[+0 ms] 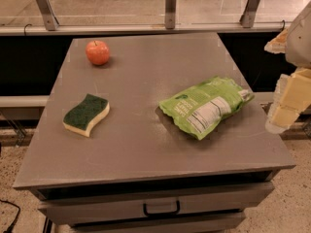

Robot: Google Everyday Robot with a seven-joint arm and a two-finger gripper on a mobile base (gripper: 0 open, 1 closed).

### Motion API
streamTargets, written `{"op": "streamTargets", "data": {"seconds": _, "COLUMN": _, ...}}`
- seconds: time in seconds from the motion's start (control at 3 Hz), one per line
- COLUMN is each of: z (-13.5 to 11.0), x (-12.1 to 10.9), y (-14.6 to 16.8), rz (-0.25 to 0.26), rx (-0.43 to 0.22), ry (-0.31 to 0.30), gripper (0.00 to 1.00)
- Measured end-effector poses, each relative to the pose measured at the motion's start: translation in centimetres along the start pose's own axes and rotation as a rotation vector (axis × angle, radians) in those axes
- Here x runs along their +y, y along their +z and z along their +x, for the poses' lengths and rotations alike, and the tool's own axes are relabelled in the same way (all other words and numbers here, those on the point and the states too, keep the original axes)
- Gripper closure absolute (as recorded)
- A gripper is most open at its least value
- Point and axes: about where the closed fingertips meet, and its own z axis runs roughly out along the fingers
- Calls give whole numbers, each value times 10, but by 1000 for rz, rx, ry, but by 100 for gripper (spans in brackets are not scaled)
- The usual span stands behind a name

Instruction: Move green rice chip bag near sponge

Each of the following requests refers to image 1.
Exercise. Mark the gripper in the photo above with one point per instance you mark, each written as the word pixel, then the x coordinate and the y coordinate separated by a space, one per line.
pixel 300 42

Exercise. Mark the green rice chip bag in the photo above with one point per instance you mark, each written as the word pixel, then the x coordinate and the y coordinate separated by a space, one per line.
pixel 199 109

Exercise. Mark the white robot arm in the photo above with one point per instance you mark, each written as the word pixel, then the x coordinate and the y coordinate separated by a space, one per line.
pixel 295 41

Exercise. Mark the green and yellow sponge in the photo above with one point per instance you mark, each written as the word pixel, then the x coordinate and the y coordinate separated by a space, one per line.
pixel 82 118

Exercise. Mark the red apple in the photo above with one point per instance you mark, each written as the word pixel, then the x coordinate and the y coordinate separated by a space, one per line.
pixel 97 52

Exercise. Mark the metal railing with posts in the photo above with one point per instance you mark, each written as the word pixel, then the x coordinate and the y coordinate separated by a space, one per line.
pixel 99 17

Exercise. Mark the black drawer handle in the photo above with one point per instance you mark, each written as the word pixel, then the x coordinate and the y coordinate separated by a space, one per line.
pixel 154 209

